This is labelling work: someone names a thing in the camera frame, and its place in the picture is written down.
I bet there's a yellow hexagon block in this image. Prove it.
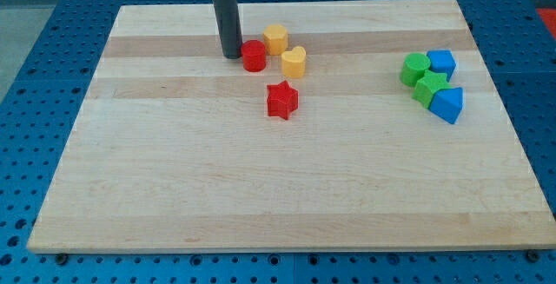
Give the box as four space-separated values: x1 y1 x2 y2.
263 23 288 56

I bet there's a yellow heart block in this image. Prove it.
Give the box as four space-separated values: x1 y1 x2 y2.
281 46 307 78

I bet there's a green star block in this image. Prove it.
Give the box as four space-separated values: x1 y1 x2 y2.
412 70 451 109

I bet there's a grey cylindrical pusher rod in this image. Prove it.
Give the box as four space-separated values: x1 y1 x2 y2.
212 0 242 59

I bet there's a red cylinder block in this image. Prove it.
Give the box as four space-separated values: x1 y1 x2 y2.
241 40 266 72

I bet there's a blue cube block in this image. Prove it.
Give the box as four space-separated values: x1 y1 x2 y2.
427 50 457 82

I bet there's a red star block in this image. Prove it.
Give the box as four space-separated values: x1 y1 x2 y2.
267 81 299 120

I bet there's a green cylinder block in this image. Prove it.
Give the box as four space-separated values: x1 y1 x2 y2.
400 53 431 87

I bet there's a blue triangle block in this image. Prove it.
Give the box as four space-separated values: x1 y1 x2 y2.
429 88 464 124

